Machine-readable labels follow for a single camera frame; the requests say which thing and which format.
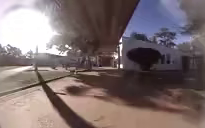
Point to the big dark tree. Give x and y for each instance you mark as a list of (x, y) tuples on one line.
[(76, 43)]

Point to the covered walkway roof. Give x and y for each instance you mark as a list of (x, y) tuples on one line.
[(100, 23)]

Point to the dark round bush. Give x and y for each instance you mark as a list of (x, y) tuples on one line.
[(144, 56)]

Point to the low building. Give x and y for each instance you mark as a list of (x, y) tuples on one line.
[(51, 59)]

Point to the reddish concrete path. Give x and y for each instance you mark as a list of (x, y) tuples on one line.
[(123, 113)]

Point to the dry grass strip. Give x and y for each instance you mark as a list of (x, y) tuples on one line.
[(46, 76)]

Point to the palm tree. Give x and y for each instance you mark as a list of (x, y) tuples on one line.
[(36, 60)]

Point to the tree beyond white building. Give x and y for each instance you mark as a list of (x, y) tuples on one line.
[(165, 36)]

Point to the distant trees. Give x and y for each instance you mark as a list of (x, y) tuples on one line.
[(10, 50)]

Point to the grey road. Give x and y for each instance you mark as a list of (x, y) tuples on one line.
[(3, 78)]

